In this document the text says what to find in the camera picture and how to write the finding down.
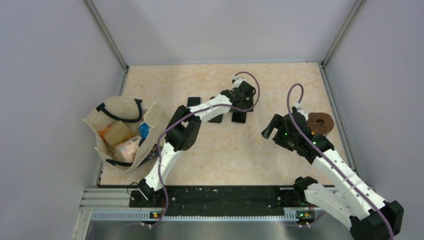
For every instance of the aluminium frame rail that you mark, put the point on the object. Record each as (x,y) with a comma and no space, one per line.
(114,198)

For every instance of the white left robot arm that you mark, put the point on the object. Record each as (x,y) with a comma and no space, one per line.
(183,129)

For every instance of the blue snack packet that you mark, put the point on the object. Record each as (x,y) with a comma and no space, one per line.
(144,129)

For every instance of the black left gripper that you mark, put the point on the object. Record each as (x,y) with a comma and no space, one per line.
(248,104)

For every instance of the beige tote bag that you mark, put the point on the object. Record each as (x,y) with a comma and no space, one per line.
(116,120)

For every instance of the clear magsafe phone case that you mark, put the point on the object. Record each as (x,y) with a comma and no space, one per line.
(239,118)

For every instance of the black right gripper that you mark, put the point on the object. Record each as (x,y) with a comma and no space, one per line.
(278,122)

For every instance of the black smartphone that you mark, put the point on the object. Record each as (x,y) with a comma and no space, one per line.
(193,101)

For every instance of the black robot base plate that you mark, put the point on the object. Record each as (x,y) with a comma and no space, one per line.
(225,201)

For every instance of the black phone case with camera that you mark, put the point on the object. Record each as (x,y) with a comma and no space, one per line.
(218,118)

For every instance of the brown donut on cup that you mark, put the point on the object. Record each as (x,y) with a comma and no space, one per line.
(320,123)

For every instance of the lavender phone case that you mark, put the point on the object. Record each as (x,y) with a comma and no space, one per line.
(193,101)

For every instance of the pink snack packet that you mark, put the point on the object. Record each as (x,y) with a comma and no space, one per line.
(127,151)

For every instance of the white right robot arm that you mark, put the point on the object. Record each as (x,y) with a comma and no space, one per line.
(365,213)

